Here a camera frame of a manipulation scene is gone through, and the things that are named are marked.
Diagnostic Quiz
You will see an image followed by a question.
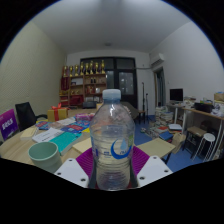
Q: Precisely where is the grey armchair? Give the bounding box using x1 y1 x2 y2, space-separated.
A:
121 101 140 121

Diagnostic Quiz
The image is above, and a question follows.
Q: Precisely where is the white wall air conditioner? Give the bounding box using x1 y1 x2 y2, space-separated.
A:
149 52 166 67

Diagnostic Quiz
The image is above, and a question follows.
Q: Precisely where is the black office chair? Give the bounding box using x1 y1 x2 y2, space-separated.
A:
14 101 48 132

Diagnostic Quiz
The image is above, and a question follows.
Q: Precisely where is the long cluttered wooden desk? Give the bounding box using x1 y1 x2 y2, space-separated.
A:
182 106 224 158

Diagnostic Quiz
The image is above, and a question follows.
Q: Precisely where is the white printed booklet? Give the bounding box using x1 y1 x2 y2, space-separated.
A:
31 127 65 144

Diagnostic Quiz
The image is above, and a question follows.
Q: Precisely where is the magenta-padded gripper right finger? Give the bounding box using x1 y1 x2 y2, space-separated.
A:
128 145 174 189

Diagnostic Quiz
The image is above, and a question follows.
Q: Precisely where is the stack of books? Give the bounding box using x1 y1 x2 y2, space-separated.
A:
153 105 174 128

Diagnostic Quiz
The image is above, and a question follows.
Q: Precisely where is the black tripod stand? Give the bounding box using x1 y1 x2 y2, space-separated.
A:
141 81 150 114

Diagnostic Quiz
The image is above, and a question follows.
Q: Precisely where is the brown paper bag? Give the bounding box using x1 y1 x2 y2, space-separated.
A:
171 132 188 155

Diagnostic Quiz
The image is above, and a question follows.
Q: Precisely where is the teal book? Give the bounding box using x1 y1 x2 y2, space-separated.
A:
49 131 83 156

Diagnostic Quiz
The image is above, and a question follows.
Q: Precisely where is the black computer monitor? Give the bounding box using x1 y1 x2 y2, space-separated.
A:
169 87 184 103

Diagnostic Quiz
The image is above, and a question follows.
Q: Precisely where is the yellow gift box, red ribbon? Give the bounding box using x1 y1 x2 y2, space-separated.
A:
46 103 69 122

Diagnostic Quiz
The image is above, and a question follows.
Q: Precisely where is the pale green cup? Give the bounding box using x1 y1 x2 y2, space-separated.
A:
27 141 64 174

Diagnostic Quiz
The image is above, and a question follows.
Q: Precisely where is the purple sign board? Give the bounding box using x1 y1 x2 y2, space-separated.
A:
0 108 19 142

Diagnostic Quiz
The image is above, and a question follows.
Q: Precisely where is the cream notebook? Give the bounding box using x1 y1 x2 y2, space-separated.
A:
19 126 39 140

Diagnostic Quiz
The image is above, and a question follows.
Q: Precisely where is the wooden shelf unit with trophies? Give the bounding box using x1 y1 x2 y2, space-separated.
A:
59 59 108 108

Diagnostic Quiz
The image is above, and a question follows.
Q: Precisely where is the beige paper envelope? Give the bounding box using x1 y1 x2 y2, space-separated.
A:
71 136 93 154

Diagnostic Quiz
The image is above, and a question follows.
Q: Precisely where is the black framed glass door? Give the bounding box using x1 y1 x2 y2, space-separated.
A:
79 56 138 109

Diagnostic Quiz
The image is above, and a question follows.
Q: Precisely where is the clear plastic water bottle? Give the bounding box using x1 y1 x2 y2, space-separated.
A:
89 88 136 192

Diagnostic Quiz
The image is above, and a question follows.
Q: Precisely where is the pink patterned pouch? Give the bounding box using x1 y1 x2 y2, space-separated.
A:
74 112 96 122

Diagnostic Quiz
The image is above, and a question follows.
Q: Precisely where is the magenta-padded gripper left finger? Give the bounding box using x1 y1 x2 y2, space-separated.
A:
54 146 98 189

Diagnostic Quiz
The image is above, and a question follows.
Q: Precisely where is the blue book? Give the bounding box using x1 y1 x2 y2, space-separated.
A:
59 123 86 134

